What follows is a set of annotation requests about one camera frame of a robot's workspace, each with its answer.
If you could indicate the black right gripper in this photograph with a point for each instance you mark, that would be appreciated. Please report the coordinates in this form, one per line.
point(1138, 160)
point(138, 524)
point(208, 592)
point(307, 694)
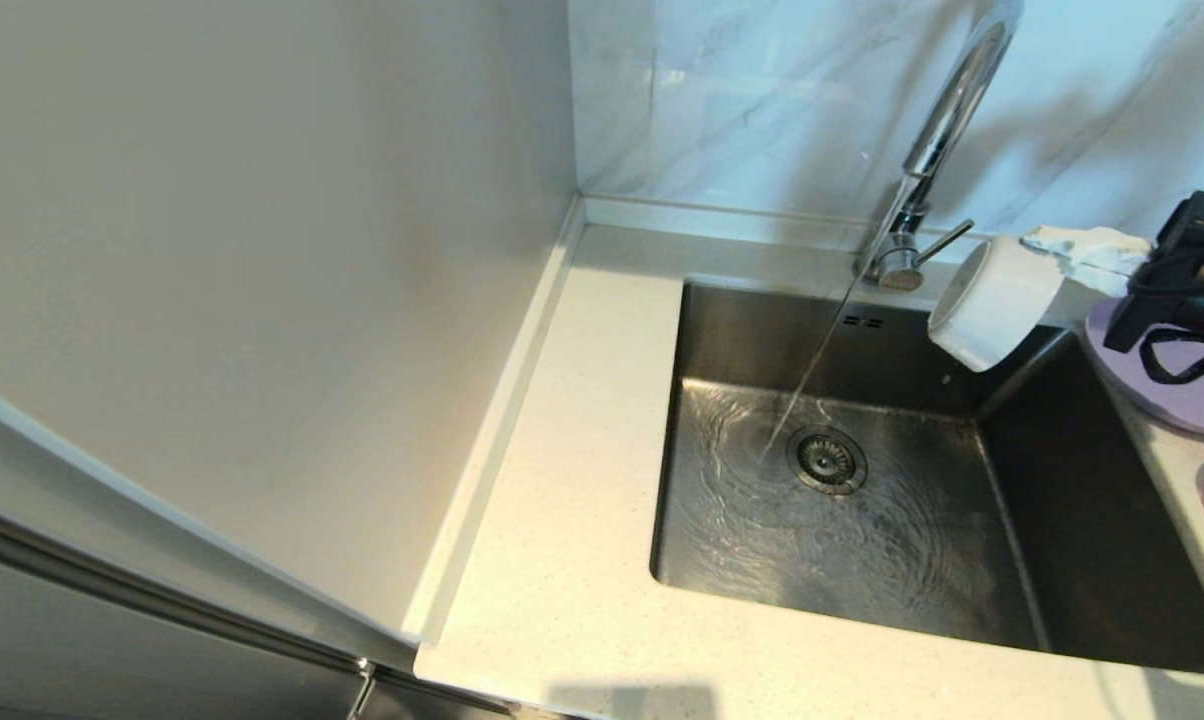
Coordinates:
point(1192, 300)

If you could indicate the white round cup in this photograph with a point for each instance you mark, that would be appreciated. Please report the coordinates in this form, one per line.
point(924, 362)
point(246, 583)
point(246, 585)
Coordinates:
point(1002, 300)

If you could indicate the purple plastic plate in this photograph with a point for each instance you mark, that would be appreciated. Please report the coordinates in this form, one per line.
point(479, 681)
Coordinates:
point(1192, 410)

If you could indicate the stainless steel sink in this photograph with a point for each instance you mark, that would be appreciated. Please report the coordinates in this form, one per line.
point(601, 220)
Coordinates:
point(762, 540)

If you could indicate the chrome gooseneck faucet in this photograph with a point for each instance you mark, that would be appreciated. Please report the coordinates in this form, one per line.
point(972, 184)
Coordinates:
point(902, 250)

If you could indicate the round metal drain strainer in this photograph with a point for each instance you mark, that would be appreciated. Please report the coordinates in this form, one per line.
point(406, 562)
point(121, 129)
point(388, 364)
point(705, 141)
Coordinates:
point(827, 460)

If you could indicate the white tall cabinet panel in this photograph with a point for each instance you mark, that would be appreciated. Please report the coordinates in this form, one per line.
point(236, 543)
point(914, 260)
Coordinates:
point(262, 300)

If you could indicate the stainless steel appliance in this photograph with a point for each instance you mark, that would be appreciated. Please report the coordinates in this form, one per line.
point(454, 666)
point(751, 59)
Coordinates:
point(62, 650)

